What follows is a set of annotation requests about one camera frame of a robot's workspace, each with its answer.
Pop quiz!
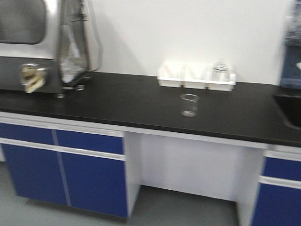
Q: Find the right white storage bin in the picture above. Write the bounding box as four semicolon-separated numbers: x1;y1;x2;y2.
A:
207;67;236;91

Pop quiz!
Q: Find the white storage bin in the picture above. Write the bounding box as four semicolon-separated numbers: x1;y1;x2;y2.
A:
183;63;209;89
157;61;184;88
207;67;236;91

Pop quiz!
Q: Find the stainless steel lab machine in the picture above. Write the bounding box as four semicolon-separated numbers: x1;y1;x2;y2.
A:
0;0;63;94

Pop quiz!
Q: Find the clear glass flask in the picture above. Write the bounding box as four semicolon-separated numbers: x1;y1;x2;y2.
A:
211;58;230;82

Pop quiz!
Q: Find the blue shelf unit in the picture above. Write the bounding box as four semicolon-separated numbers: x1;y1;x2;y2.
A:
280;0;301;89

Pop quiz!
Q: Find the blue right cabinet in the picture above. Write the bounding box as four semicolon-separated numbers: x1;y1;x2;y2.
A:
250;145;301;226

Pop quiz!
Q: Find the black lab sink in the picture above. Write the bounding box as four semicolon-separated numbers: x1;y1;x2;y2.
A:
273;95;301;130

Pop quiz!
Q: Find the clear glass beaker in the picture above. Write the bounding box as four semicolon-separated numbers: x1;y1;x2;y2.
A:
180;93;199;117

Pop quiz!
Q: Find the blue cabinet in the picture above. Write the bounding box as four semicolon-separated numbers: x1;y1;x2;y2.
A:
250;145;301;226
0;113;141;218

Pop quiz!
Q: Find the blue left cabinet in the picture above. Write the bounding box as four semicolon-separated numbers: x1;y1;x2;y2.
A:
0;113;141;218

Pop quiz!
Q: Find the middle white storage bin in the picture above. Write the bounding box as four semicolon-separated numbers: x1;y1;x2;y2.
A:
183;63;209;89

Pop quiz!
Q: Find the left white storage bin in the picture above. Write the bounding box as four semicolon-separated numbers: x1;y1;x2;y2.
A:
157;61;184;88

